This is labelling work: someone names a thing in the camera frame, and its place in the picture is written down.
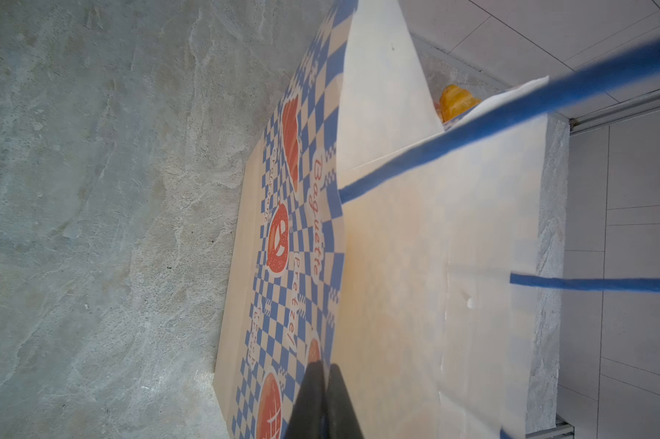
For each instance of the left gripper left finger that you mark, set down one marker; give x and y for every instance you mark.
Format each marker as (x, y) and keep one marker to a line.
(307, 418)

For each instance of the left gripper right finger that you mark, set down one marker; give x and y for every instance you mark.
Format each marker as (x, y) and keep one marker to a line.
(342, 422)

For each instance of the checkered paper bag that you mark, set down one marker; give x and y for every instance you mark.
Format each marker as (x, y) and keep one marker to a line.
(375, 237)

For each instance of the croissant bread top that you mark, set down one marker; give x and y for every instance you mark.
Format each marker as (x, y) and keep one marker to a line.
(453, 102)

